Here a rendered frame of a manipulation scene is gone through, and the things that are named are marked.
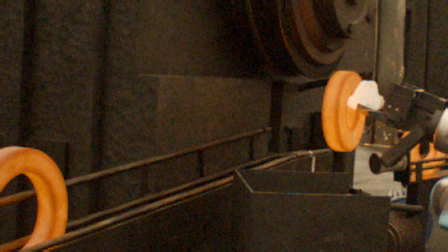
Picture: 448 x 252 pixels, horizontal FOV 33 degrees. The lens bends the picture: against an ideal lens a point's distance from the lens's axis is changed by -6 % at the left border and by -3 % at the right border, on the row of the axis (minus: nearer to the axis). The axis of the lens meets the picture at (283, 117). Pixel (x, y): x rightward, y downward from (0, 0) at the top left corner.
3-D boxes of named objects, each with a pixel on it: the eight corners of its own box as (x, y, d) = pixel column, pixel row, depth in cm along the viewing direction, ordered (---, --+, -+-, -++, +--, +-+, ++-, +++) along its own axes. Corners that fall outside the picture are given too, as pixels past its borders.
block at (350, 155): (303, 202, 204) (309, 110, 202) (316, 199, 211) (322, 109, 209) (341, 207, 199) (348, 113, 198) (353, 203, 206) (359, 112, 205)
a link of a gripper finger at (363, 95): (348, 73, 155) (390, 88, 151) (339, 101, 156) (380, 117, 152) (342, 72, 152) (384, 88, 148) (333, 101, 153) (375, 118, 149)
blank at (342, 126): (320, 76, 148) (337, 77, 146) (350, 66, 161) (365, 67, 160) (322, 157, 151) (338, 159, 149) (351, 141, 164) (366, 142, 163)
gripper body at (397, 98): (398, 80, 154) (453, 101, 149) (385, 121, 156) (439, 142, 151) (386, 80, 147) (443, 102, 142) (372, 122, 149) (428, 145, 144)
